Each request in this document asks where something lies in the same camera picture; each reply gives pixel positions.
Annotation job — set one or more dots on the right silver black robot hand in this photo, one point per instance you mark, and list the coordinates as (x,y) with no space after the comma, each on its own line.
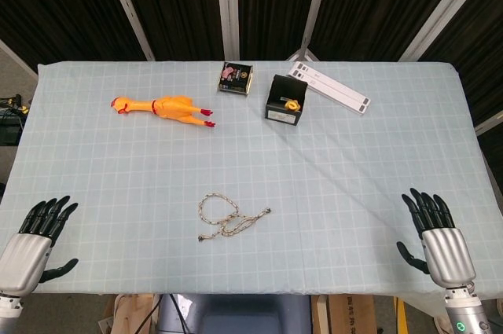
(448,255)

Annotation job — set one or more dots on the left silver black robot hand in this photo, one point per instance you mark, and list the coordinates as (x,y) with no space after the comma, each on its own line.
(27,255)

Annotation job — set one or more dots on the light wooden board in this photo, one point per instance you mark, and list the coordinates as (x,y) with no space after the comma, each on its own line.
(125,314)

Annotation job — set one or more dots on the brown cardboard box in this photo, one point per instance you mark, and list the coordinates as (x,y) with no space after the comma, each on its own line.
(346,314)

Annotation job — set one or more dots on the light blue checked tablecloth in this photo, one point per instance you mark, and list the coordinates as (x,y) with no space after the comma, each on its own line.
(118,173)

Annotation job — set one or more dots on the black yellow equipment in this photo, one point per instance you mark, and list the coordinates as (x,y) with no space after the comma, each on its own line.
(9,129)

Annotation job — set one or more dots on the long flat white box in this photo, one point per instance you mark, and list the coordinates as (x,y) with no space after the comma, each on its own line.
(338,90)

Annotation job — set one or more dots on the large yellow rubber chicken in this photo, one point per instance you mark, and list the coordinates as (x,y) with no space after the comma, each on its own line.
(173,108)

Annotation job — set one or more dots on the blue-grey robot torso base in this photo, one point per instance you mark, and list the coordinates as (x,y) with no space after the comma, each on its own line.
(243,314)

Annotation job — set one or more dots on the small yellow chicken toy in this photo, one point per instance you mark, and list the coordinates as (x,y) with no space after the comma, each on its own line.
(292,105)

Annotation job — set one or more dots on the black open cardboard box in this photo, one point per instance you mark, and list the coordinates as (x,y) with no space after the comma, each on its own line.
(281,116)

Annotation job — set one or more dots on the black luncheon meat tin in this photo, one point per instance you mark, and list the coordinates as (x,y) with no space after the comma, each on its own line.
(235,76)

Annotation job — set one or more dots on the black backdrop curtain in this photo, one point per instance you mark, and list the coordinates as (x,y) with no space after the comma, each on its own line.
(177,4)

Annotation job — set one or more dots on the white metal frame beam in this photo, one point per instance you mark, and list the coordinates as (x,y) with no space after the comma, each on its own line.
(489,122)
(17,59)

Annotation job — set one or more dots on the white metal frame post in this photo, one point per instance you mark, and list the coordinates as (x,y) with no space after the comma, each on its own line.
(228,8)
(444,8)
(125,6)
(317,8)

